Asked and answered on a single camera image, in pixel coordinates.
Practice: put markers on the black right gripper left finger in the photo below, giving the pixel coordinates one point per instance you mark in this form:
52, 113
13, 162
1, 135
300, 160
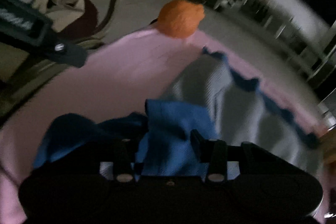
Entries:
119, 163

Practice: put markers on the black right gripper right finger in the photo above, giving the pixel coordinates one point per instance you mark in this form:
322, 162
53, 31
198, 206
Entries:
222, 159

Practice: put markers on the grey and blue sweatshirt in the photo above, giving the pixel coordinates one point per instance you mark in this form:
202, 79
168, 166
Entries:
208, 96

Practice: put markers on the beige bag on chair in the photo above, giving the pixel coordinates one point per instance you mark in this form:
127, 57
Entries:
62, 13

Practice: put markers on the pink blanket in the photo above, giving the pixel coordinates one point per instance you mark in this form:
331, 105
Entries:
118, 78

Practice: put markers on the orange plush toy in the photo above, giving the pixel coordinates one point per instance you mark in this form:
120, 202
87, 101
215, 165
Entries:
180, 18

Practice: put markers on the white shelving unit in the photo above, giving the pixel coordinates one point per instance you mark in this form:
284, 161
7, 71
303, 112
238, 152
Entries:
275, 16

